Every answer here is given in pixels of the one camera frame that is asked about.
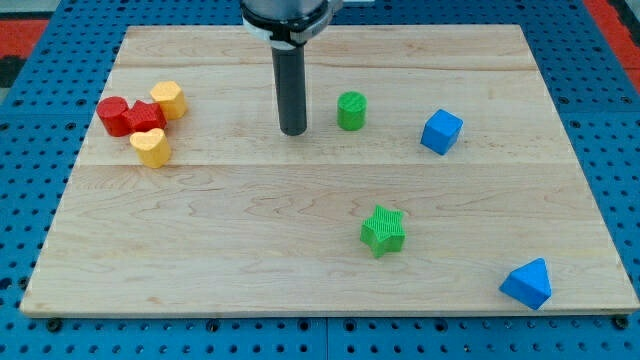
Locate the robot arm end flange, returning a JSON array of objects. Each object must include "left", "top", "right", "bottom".
[{"left": 240, "top": 0, "right": 343, "bottom": 50}]

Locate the green star block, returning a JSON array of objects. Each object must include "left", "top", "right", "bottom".
[{"left": 360, "top": 205, "right": 406, "bottom": 258}]

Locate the red star block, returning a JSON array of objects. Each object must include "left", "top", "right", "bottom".
[{"left": 123, "top": 100, "right": 167, "bottom": 132}]

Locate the green cylinder block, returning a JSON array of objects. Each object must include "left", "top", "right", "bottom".
[{"left": 337, "top": 91, "right": 368, "bottom": 131}]

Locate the wooden board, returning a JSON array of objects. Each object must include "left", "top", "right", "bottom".
[{"left": 20, "top": 25, "right": 639, "bottom": 318}]

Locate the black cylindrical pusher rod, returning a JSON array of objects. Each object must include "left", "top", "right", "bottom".
[{"left": 272, "top": 46, "right": 307, "bottom": 136}]

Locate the blue cube block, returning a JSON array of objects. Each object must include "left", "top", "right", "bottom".
[{"left": 420, "top": 109, "right": 464, "bottom": 155}]

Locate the yellow heart block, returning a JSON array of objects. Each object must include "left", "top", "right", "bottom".
[{"left": 129, "top": 128, "right": 172, "bottom": 169}]

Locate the yellow hexagon block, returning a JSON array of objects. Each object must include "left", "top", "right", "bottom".
[{"left": 150, "top": 81, "right": 187, "bottom": 120}]

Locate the red cylinder block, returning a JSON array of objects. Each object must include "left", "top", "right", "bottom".
[{"left": 96, "top": 96, "right": 131, "bottom": 137}]

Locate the blue triangular prism block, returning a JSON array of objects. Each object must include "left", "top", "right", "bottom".
[{"left": 499, "top": 258, "right": 553, "bottom": 310}]

